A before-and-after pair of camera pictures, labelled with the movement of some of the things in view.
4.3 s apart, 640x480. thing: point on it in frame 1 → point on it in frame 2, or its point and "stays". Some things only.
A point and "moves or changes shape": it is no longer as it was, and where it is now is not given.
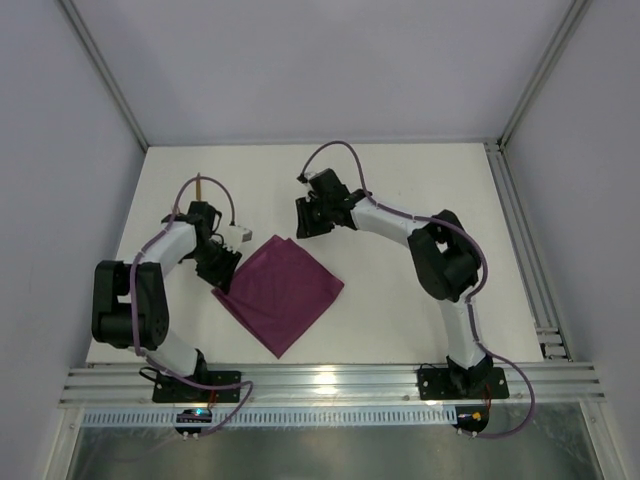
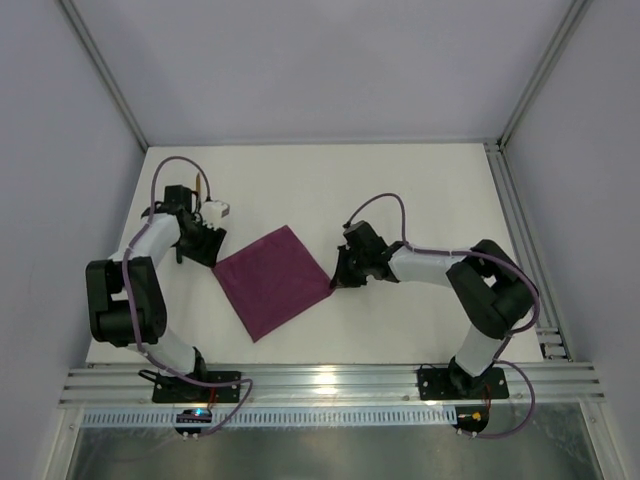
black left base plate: [168, 389] stays
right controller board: [471, 419] stays
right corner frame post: [572, 21] stays
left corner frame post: [105, 68] stays
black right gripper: [310, 216] → [351, 265]
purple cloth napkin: [278, 294] moves or changes shape
